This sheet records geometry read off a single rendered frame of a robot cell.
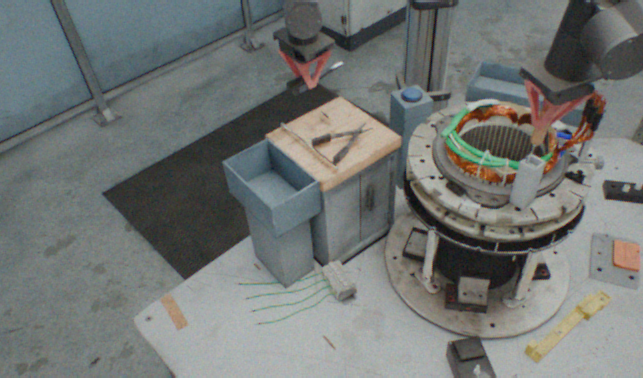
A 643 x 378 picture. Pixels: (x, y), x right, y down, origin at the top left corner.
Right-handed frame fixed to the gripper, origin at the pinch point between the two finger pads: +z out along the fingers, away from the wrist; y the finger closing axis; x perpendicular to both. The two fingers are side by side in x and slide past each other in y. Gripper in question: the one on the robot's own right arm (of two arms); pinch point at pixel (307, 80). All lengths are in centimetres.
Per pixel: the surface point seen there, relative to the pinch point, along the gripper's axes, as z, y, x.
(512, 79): 16, 14, 47
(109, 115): 117, -187, 2
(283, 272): 34.2, 10.3, -17.9
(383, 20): 114, -153, 170
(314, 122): 12.0, -1.5, 1.9
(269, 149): 14.5, -3.5, -8.6
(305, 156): 11.9, 5.6, -6.1
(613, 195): 39, 41, 56
